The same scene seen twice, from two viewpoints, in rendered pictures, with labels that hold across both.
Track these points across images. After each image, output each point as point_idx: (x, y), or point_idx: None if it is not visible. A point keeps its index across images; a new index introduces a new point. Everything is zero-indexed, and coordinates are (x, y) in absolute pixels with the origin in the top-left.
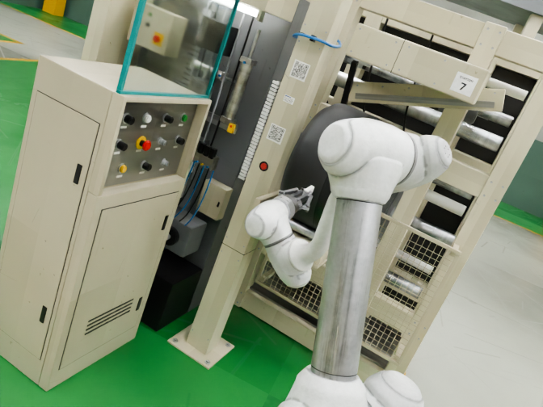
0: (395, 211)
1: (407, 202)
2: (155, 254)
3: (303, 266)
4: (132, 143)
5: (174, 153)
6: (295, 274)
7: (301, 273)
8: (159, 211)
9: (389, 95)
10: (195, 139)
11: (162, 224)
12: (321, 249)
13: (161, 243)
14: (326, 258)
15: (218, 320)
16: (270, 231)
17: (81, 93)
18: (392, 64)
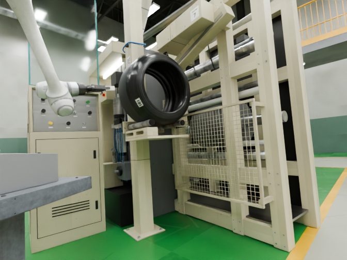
0: (223, 109)
1: (225, 100)
2: (96, 173)
3: (51, 94)
4: (53, 111)
5: (90, 120)
6: (51, 102)
7: (55, 100)
8: (86, 146)
9: (184, 54)
10: (98, 111)
11: (92, 155)
12: (44, 72)
13: (98, 166)
14: (157, 133)
15: (139, 207)
16: (42, 87)
17: (28, 97)
18: (170, 36)
